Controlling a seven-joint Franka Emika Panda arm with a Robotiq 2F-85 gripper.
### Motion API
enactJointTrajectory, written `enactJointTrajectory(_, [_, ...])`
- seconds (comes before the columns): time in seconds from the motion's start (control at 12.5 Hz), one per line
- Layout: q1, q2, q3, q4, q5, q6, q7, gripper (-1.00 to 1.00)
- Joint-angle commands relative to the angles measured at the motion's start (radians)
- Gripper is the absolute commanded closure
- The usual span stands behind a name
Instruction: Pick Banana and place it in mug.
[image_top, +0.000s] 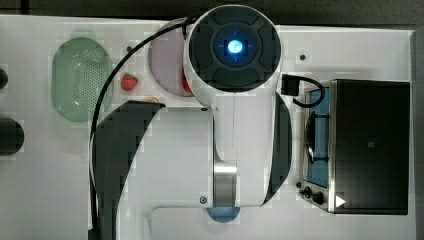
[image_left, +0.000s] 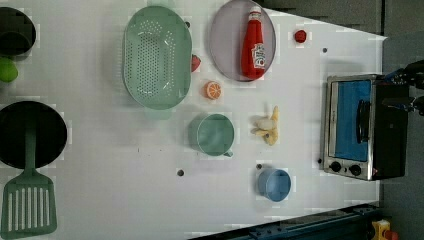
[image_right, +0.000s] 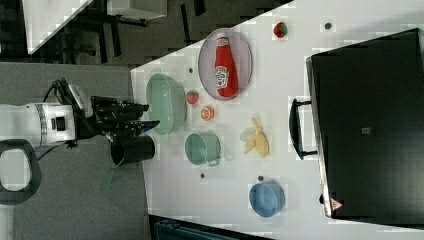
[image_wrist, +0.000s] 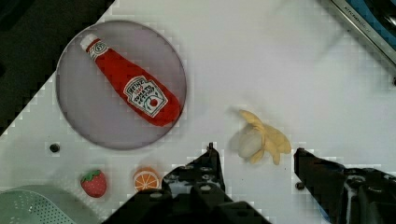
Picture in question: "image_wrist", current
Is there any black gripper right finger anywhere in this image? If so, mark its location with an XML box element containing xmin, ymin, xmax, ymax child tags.
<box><xmin>293</xmin><ymin>147</ymin><xmax>396</xmax><ymax>224</ymax></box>

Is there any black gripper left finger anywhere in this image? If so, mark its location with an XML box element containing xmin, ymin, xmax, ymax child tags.
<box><xmin>102</xmin><ymin>146</ymin><xmax>271</xmax><ymax>224</ymax></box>

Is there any plush orange slice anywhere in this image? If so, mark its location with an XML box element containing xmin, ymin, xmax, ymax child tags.
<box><xmin>133</xmin><ymin>167</ymin><xmax>161</xmax><ymax>191</ymax></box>

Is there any red plush strawberry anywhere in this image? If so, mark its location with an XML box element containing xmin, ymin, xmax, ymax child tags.
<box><xmin>80</xmin><ymin>170</ymin><xmax>107</xmax><ymax>198</ymax></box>

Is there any red plush ketchup bottle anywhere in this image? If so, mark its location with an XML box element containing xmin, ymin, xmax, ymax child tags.
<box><xmin>80</xmin><ymin>34</ymin><xmax>180</xmax><ymax>127</ymax></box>

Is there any grey round plate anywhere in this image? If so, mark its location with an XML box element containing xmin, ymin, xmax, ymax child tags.
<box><xmin>56</xmin><ymin>21</ymin><xmax>187</xmax><ymax>149</ymax></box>

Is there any green perforated colander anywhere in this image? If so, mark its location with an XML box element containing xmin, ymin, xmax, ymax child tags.
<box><xmin>0</xmin><ymin>185</ymin><xmax>101</xmax><ymax>224</ymax></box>

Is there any silver black toaster oven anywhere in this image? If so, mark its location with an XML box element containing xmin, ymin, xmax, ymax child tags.
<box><xmin>319</xmin><ymin>0</ymin><xmax>396</xmax><ymax>66</ymax></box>

